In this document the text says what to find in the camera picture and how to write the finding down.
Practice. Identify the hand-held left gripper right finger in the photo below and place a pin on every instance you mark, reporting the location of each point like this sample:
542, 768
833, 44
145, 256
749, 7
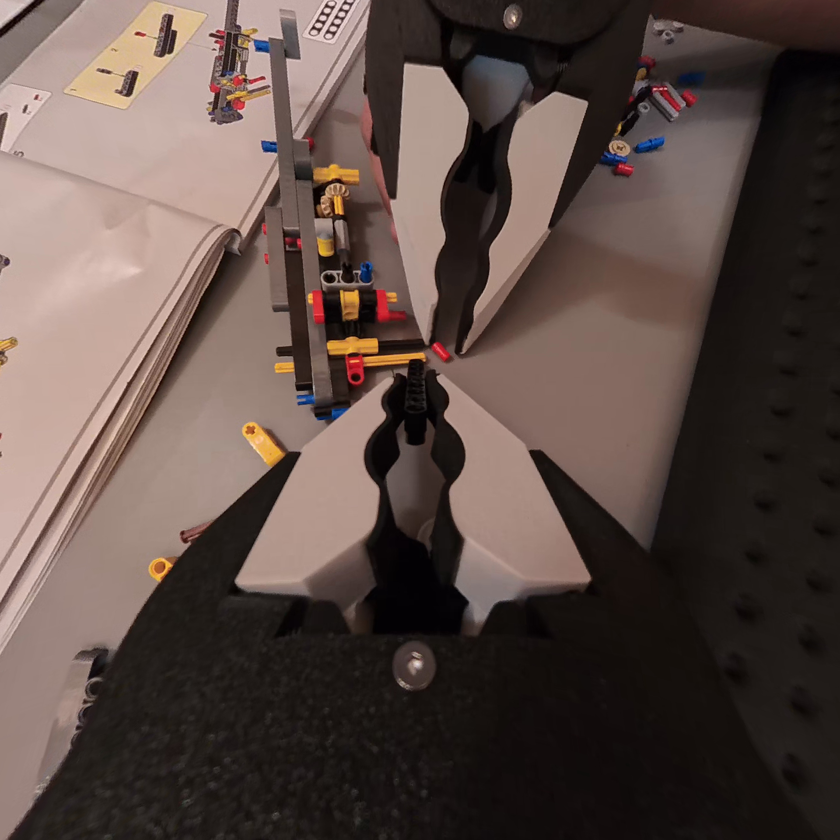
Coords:
518, 525

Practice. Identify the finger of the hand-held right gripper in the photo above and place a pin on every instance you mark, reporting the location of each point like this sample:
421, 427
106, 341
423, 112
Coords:
531, 184
420, 164

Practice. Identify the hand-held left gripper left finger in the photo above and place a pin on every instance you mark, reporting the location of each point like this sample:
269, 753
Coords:
315, 525

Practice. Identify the multicoloured lego chassis assembly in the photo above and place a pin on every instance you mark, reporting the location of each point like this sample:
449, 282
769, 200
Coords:
308, 262

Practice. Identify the black lego beam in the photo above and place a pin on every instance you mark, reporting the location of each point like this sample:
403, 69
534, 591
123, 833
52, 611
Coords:
415, 400

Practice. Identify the red lego pin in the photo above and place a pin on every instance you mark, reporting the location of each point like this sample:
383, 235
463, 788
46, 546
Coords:
440, 352

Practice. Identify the yellow lego connector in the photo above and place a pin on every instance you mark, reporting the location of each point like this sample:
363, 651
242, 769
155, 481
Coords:
262, 443

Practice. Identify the pile of small colourful lego pins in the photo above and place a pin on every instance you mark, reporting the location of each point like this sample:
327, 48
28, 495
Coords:
663, 98

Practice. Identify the spread of large lego parts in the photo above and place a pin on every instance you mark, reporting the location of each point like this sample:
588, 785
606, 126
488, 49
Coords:
162, 568

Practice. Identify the open lego instruction booklet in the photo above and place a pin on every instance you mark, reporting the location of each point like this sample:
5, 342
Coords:
98, 295

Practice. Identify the person's right hand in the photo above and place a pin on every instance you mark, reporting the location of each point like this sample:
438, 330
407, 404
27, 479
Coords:
366, 131

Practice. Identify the black dimpled floor mat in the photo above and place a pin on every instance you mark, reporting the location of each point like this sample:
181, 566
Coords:
754, 459

